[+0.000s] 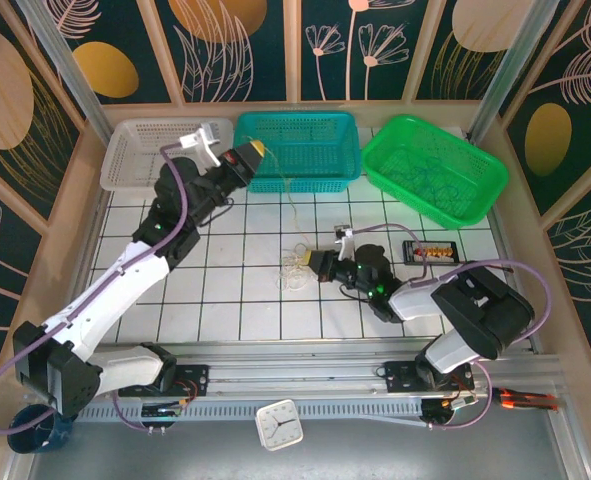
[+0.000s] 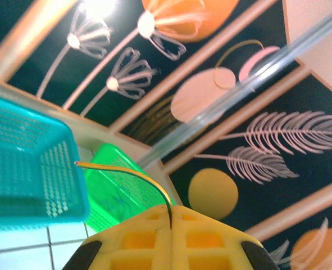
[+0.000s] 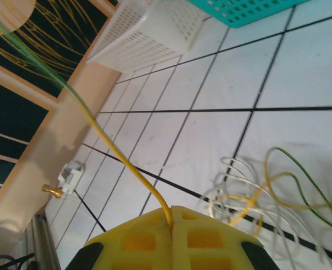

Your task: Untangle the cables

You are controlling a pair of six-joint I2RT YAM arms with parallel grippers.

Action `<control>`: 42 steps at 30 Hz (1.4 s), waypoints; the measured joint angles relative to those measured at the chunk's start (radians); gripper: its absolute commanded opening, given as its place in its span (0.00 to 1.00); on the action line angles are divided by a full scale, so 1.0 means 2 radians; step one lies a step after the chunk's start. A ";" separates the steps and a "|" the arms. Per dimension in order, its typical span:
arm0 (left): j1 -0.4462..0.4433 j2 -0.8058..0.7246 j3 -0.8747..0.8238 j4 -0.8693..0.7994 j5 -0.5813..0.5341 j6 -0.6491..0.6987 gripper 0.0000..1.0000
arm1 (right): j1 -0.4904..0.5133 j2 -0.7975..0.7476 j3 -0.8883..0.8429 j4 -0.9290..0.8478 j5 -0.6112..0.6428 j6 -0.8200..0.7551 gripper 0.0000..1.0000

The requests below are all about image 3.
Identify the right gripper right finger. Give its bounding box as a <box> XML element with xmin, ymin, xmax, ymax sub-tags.
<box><xmin>171</xmin><ymin>206</ymin><xmax>280</xmax><ymax>270</ymax></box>

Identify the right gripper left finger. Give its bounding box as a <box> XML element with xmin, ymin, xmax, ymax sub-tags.
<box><xmin>64</xmin><ymin>208</ymin><xmax>174</xmax><ymax>270</ymax></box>

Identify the yellow-green cable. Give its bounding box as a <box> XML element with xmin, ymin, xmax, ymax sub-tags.
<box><xmin>227</xmin><ymin>146</ymin><xmax>332</xmax><ymax>239</ymax></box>
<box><xmin>0</xmin><ymin>8</ymin><xmax>174</xmax><ymax>230</ymax></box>

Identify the clear white plastic block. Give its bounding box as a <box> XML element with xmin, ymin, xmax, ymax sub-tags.
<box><xmin>57</xmin><ymin>160</ymin><xmax>85</xmax><ymax>196</ymax></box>

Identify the small brass fitting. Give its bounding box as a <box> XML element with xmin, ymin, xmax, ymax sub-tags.
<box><xmin>42</xmin><ymin>184</ymin><xmax>64</xmax><ymax>199</ymax></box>

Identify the white plastic mesh basket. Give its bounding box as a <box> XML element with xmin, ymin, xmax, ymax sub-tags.
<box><xmin>85</xmin><ymin>0</ymin><xmax>211</xmax><ymax>74</ymax></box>

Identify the teal plastic mesh basket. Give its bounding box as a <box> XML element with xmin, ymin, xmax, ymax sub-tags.
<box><xmin>185</xmin><ymin>0</ymin><xmax>312</xmax><ymax>29</ymax></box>

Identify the aluminium mounting rail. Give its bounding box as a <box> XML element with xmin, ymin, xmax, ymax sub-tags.
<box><xmin>30</xmin><ymin>213</ymin><xmax>61</xmax><ymax>270</ymax></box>

